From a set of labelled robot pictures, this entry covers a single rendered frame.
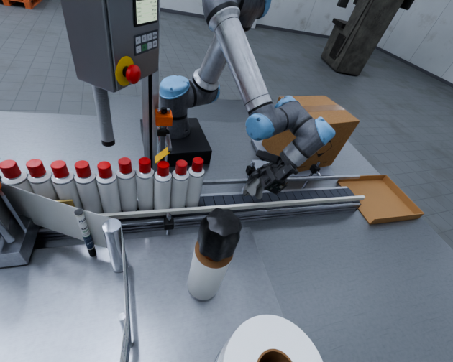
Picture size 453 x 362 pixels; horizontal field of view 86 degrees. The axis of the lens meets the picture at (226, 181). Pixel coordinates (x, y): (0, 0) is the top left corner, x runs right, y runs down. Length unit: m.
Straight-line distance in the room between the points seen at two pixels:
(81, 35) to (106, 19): 0.07
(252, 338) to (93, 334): 0.36
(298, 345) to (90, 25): 0.72
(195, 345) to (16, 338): 0.38
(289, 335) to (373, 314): 0.45
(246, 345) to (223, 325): 0.16
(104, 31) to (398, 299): 1.11
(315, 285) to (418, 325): 0.34
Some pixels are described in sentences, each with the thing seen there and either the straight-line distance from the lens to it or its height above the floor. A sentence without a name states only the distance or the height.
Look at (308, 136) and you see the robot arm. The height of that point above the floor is 1.21.
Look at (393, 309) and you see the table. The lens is 1.05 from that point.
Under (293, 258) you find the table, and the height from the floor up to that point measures 0.83.
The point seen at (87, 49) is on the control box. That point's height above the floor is 1.36.
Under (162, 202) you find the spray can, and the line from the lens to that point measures 0.79.
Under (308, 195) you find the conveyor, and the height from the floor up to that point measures 0.88.
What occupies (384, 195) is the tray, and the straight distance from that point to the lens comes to 1.45.
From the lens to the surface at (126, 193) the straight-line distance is 0.78.
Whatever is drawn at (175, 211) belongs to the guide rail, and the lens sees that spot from 0.81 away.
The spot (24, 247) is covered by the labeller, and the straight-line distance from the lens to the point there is 0.80.
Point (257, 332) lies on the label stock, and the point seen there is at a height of 1.02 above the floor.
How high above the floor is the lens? 1.55
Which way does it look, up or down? 43 degrees down
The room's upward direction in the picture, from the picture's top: 16 degrees clockwise
